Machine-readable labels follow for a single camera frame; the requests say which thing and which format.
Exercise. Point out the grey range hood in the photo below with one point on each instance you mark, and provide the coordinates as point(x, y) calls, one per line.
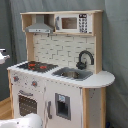
point(39, 26)

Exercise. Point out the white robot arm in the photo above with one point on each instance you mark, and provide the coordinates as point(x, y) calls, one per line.
point(30, 120)

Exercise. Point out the black toy stovetop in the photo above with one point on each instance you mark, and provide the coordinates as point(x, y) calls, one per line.
point(37, 66)

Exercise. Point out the white oven door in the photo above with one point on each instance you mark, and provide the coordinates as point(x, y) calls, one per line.
point(26, 101)

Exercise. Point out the red oven knob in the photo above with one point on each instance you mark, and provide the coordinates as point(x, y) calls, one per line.
point(16, 78)
point(34, 83)

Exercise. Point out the grey toy sink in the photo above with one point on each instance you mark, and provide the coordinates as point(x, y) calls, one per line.
point(73, 74)

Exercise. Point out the left red oven knob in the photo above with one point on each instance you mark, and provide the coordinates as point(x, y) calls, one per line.
point(16, 78)

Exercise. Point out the black toy faucet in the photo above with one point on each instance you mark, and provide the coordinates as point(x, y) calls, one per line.
point(82, 64)

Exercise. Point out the toy microwave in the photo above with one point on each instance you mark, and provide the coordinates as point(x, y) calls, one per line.
point(73, 23)

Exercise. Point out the right red oven knob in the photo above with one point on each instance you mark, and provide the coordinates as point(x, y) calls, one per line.
point(34, 83)

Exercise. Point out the wooden toy kitchen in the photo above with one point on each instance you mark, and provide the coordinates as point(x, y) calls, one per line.
point(62, 49)

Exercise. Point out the white fridge door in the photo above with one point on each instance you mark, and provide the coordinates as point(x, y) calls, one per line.
point(63, 105)

